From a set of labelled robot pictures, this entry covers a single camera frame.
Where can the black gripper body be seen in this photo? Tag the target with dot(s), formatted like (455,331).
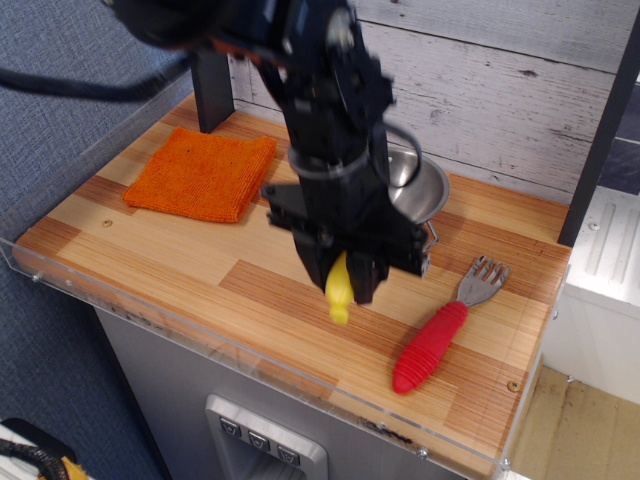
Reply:
(356,209)

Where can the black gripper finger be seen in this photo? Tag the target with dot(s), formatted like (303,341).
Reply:
(318,254)
(366,272)

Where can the yellow toy banana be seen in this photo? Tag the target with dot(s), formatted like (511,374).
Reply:
(338,291)

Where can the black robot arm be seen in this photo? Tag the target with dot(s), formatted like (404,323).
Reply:
(333,94)

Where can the orange folded towel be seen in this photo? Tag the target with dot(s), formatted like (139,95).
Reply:
(202,176)

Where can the small steel pot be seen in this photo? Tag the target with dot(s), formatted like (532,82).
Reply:
(423,197)

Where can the grey toy cabinet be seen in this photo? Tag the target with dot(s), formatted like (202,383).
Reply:
(171,383)

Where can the silver dispenser panel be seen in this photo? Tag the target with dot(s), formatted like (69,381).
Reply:
(250,446)

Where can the white ridged appliance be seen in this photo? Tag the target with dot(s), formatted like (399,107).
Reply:
(593,333)

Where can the clear acrylic guard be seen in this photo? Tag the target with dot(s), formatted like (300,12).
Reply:
(222,288)

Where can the red handled toy fork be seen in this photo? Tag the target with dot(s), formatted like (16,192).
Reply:
(423,353)

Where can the dark left post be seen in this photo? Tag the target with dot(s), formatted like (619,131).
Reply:
(212,88)

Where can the dark post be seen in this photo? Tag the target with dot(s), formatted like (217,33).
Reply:
(615,107)
(212,88)

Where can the dark right post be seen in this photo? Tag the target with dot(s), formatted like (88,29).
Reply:
(615,107)

